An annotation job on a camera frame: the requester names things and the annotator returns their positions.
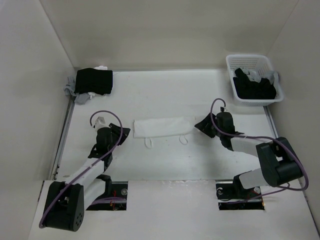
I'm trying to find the white plastic basket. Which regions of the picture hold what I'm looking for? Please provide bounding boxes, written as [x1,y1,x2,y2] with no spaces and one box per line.
[225,54,284,107]

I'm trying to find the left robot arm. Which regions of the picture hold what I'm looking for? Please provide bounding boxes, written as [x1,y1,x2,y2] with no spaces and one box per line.
[39,123,131,232]

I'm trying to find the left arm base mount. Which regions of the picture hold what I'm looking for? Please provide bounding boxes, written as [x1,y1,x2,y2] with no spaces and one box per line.
[86,181,129,211]

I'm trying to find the folded black tank top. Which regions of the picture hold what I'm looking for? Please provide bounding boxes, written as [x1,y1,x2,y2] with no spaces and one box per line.
[75,68,113,95]

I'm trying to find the white tank top in stack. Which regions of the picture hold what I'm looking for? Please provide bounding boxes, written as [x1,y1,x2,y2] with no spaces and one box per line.
[94,65,108,71]

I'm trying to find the grey tank top under stack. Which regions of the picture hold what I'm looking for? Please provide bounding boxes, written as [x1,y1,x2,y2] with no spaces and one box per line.
[63,76,92,105]

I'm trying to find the grey tank top in basket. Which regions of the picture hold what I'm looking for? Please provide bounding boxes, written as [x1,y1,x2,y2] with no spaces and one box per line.
[241,67,279,85]

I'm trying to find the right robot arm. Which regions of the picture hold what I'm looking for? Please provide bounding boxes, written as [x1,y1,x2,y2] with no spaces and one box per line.
[194,112,305,198]

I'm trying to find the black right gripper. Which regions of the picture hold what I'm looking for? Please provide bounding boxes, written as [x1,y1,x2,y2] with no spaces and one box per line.
[194,112,224,139]

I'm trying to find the white tank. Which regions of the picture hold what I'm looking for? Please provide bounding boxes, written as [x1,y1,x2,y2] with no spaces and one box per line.
[94,65,108,71]
[133,116,197,149]

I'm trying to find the black tank tops in basket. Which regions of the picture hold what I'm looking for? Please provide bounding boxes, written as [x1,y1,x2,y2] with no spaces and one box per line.
[233,68,277,100]

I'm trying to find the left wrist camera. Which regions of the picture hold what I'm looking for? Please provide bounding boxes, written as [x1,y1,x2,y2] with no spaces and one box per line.
[93,116,107,131]

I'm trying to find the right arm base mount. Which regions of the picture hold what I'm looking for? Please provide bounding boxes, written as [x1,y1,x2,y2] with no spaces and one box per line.
[215,180,265,211]

